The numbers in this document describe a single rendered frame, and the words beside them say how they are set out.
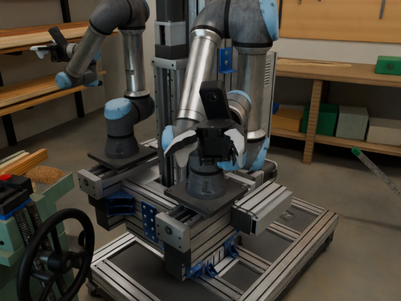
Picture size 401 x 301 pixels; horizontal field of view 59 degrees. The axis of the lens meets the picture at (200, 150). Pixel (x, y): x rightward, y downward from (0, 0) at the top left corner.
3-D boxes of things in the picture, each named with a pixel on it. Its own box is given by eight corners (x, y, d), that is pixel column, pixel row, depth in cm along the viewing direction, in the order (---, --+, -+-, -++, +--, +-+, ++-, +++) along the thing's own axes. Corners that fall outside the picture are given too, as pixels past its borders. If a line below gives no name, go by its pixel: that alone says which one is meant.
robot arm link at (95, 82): (73, 88, 165) (70, 64, 161) (90, 82, 175) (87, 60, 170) (86, 89, 162) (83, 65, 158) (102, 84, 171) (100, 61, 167)
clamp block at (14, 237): (12, 254, 89) (4, 224, 86) (-28, 242, 93) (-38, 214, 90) (52, 221, 102) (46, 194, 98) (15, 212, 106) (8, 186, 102)
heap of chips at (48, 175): (50, 184, 115) (49, 177, 114) (19, 178, 119) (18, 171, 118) (67, 172, 123) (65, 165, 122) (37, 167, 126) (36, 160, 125)
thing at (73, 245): (81, 270, 130) (78, 252, 126) (54, 262, 133) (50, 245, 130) (94, 255, 137) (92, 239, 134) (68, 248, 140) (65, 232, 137)
